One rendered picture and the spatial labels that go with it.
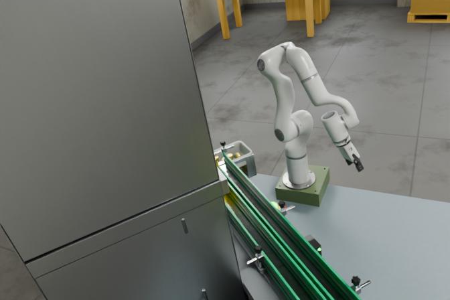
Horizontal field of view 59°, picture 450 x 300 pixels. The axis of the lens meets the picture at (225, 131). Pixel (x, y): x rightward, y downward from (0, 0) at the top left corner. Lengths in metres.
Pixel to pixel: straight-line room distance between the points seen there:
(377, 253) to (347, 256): 0.14
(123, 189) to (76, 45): 0.42
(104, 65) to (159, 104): 0.18
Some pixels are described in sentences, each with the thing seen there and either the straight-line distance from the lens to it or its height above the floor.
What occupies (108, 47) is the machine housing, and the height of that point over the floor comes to 2.07.
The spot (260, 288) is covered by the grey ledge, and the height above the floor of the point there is 1.05.
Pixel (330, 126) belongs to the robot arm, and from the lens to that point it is 1.92.
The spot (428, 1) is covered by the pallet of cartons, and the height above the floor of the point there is 0.34.
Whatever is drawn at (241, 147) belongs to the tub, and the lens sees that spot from 2.49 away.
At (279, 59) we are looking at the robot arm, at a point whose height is 1.60.
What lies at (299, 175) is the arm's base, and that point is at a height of 0.92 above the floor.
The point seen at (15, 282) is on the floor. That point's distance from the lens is 3.75.
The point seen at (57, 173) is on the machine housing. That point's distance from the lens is 1.12.
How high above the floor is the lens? 2.34
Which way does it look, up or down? 31 degrees down
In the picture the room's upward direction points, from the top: 11 degrees counter-clockwise
